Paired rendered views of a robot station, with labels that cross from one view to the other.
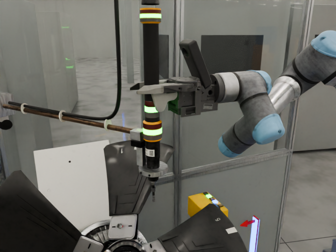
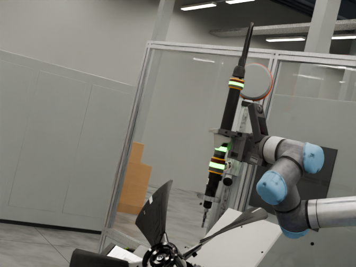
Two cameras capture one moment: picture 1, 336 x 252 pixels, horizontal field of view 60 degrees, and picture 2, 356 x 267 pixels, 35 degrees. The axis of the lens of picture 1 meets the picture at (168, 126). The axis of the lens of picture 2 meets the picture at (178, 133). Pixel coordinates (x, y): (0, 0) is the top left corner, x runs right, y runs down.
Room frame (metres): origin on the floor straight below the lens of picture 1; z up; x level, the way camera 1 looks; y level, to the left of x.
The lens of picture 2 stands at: (-0.04, -1.47, 1.61)
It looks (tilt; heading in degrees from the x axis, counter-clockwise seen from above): 0 degrees down; 70
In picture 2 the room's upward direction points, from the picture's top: 13 degrees clockwise
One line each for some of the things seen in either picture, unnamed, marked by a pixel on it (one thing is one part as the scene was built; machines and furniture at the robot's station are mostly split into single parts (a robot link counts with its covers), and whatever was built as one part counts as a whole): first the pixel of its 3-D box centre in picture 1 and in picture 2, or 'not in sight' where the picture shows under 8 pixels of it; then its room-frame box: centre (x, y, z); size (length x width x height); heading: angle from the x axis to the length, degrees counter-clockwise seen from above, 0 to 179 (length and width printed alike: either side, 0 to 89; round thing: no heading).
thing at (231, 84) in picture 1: (221, 87); (276, 150); (0.73, -0.13, 1.62); 0.08 x 0.05 x 0.08; 25
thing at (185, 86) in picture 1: (177, 86); (232, 134); (0.64, -0.02, 1.63); 0.09 x 0.05 x 0.02; 125
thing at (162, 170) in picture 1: (149, 151); (212, 183); (0.64, 0.04, 1.48); 0.09 x 0.07 x 0.10; 60
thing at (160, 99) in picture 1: (158, 98); (218, 138); (0.62, 0.02, 1.61); 0.09 x 0.03 x 0.06; 125
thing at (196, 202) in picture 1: (206, 213); not in sight; (1.06, -0.17, 1.02); 0.16 x 0.10 x 0.11; 25
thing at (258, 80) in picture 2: not in sight; (253, 82); (1.00, 0.66, 1.88); 0.17 x 0.15 x 0.16; 115
